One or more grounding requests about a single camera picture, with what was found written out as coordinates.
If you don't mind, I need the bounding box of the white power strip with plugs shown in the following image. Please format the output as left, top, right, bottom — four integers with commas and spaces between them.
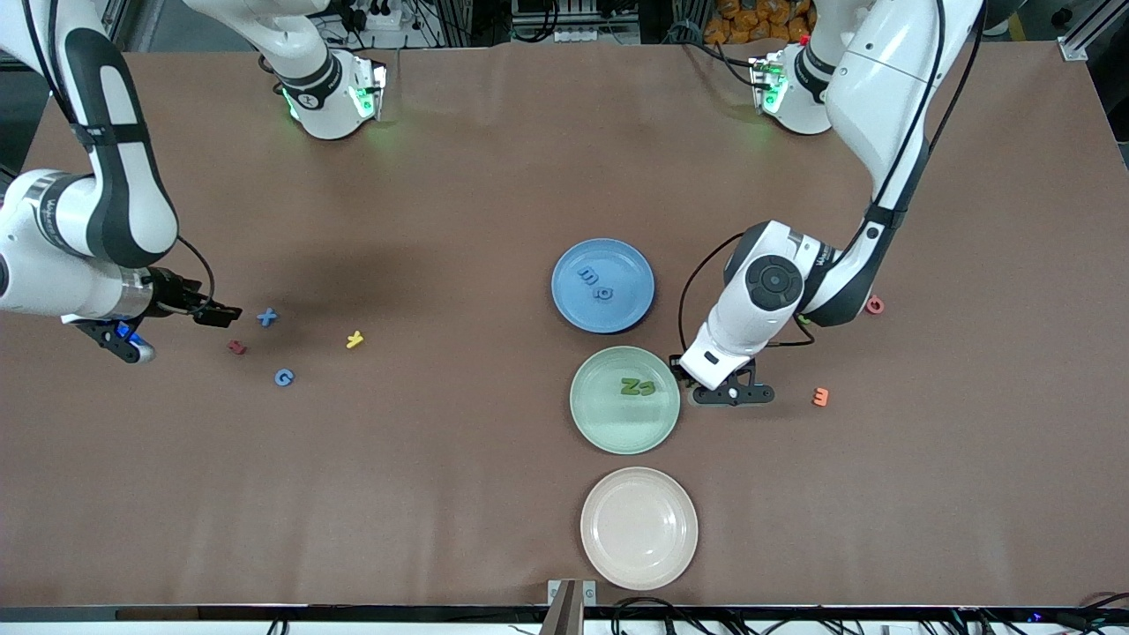
340, 0, 400, 32

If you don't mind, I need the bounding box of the bag of orange objects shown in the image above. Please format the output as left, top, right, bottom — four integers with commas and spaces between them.
704, 0, 814, 45

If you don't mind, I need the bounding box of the green plate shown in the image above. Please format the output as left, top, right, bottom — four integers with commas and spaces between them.
570, 346, 682, 456

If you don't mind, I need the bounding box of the pink beige plate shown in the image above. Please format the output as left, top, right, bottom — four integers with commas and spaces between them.
580, 467, 699, 591

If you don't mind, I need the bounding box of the aluminium frame profile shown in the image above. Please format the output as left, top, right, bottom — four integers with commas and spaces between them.
1058, 0, 1129, 63

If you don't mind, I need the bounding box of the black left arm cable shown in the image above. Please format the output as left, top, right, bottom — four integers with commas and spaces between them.
677, 0, 987, 358

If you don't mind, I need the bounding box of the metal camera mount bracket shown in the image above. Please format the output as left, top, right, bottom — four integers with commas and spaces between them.
547, 579, 598, 635

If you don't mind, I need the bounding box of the brown table cover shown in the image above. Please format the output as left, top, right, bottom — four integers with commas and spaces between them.
0, 40, 1129, 609

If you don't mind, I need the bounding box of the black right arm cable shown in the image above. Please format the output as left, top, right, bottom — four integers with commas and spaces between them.
18, 0, 215, 310

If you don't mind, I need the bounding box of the blue plate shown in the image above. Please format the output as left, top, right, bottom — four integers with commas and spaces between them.
551, 238, 656, 334

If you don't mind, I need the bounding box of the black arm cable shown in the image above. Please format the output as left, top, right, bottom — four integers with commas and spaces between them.
18, 0, 215, 310
677, 0, 987, 358

